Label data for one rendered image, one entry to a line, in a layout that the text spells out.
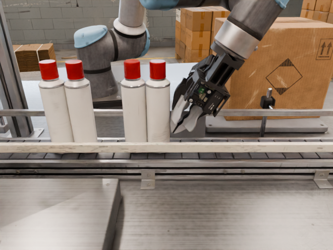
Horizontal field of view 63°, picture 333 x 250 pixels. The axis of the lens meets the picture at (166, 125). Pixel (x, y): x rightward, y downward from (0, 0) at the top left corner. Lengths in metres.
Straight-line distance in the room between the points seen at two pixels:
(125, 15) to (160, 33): 5.16
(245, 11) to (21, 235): 0.51
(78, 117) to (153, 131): 0.16
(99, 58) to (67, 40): 5.24
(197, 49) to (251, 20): 3.48
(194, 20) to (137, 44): 2.89
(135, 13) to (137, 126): 0.49
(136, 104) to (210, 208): 0.26
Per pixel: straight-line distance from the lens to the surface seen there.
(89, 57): 1.00
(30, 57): 4.76
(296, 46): 0.85
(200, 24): 3.92
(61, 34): 6.23
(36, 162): 0.66
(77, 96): 0.59
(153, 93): 0.56
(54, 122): 0.63
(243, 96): 0.84
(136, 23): 1.00
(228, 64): 0.51
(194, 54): 3.98
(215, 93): 0.52
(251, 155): 0.65
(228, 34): 0.52
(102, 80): 1.02
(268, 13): 0.52
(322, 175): 0.71
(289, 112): 0.70
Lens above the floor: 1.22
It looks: 27 degrees down
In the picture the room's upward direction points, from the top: straight up
